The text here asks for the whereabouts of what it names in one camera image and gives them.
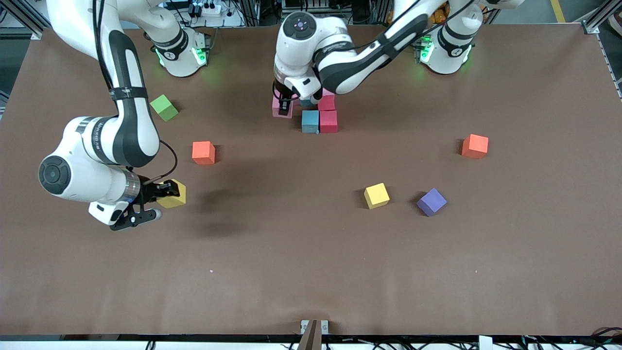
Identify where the green foam block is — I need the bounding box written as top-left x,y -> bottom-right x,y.
150,94 -> 179,122

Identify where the aluminium frame profile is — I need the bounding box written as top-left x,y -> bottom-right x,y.
0,0 -> 73,40
581,0 -> 622,35

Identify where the purple foam block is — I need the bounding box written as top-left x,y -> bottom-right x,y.
416,188 -> 448,217

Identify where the orange foam block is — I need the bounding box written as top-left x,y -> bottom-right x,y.
191,141 -> 216,165
461,134 -> 489,159

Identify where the yellow foam block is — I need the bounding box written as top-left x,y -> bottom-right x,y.
363,183 -> 391,210
156,178 -> 187,209

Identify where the brown paper table cover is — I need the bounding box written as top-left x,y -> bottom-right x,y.
0,22 -> 622,336

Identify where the white power strip with plugs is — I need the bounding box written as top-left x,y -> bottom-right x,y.
187,2 -> 224,18

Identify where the metal mount bracket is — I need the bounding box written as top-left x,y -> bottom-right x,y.
296,319 -> 329,350

